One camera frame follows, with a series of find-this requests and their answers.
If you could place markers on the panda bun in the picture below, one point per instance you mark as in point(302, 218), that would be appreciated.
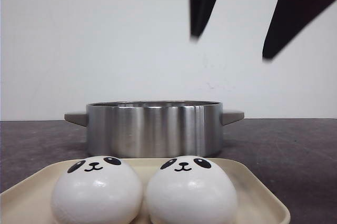
point(99, 189)
point(191, 189)

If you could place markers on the stainless steel steamer pot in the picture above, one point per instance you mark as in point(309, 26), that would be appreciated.
point(154, 129)

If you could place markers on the cream plastic tray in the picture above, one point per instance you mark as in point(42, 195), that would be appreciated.
point(29, 200)

